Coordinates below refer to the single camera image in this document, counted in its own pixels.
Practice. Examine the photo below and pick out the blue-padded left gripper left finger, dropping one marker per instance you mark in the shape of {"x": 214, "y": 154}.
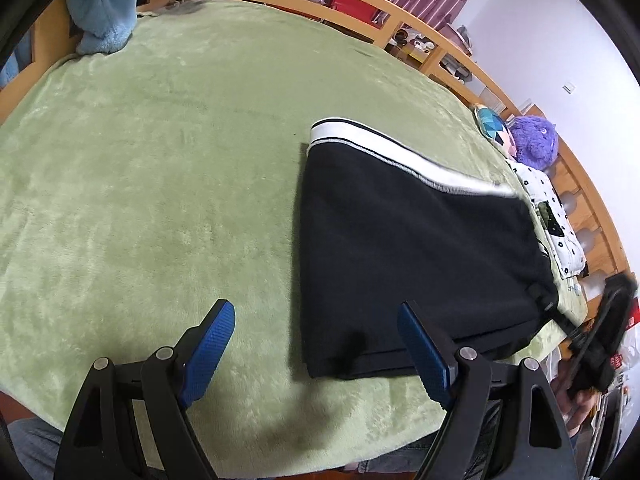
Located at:
{"x": 101, "y": 439}

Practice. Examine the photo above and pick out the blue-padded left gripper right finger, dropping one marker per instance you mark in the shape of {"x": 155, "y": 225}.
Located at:
{"x": 530, "y": 440}

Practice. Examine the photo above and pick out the black pants with white stripe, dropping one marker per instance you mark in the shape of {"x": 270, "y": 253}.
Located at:
{"x": 380, "y": 224}

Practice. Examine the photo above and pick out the white black-dotted pillow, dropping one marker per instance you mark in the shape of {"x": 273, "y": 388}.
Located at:
{"x": 565, "y": 248}

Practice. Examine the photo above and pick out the black phone on pillow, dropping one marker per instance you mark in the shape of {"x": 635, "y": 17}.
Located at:
{"x": 548, "y": 220}

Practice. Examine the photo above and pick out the purple plush toy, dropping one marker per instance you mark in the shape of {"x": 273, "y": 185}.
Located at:
{"x": 536, "y": 141}

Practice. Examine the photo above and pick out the green plush bed blanket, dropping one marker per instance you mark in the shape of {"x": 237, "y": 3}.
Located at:
{"x": 138, "y": 188}

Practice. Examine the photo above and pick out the blue geometric cushion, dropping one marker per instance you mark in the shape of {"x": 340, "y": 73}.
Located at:
{"x": 494, "y": 128}

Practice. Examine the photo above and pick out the light blue fluffy garment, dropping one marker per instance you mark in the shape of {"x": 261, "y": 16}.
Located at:
{"x": 106, "y": 25}

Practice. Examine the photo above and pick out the wooden bed frame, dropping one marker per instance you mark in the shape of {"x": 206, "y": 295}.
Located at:
{"x": 49, "y": 24}

